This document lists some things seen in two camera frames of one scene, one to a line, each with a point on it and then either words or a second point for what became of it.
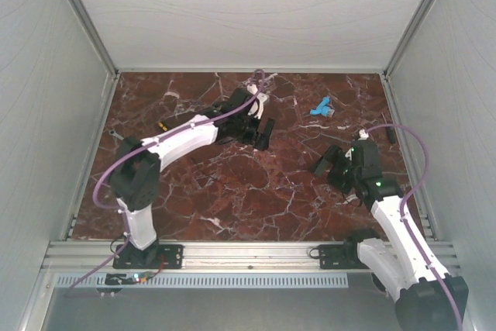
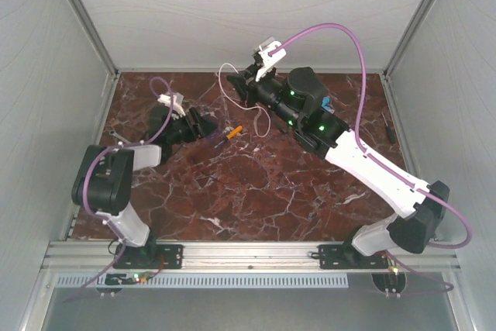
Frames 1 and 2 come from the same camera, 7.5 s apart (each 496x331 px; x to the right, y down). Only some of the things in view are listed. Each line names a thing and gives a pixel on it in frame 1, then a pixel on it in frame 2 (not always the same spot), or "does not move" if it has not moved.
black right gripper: (331, 155) to (246, 84)
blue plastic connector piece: (323, 108) does not move
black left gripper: (261, 139) to (202, 129)
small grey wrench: (117, 135) does not move
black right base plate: (341, 256) does not move
